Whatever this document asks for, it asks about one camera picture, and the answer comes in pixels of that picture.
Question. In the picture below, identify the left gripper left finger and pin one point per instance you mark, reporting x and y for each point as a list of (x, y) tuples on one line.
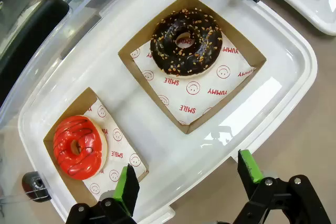
[(126, 195)]

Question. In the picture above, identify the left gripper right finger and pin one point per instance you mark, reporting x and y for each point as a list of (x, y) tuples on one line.
[(252, 171)]

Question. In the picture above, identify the red glazed donut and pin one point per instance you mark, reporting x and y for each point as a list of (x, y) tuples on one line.
[(86, 163)]

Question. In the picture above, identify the white printed paper liner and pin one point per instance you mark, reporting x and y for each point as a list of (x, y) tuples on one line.
[(204, 98), (123, 140)]

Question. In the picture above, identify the red frosted donut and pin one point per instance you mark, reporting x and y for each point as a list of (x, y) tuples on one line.
[(78, 107)]

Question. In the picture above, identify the chocolate nut donut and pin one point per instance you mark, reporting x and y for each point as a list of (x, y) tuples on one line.
[(168, 51)]

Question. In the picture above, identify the chocolate donut in paper tray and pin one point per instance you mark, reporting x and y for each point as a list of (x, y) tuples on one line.
[(147, 36)]

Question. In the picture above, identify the white display tray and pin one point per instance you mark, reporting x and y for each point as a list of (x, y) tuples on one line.
[(302, 6), (183, 155)]

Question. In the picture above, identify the black lid hinge knob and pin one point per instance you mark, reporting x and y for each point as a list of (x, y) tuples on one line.
[(34, 186)]

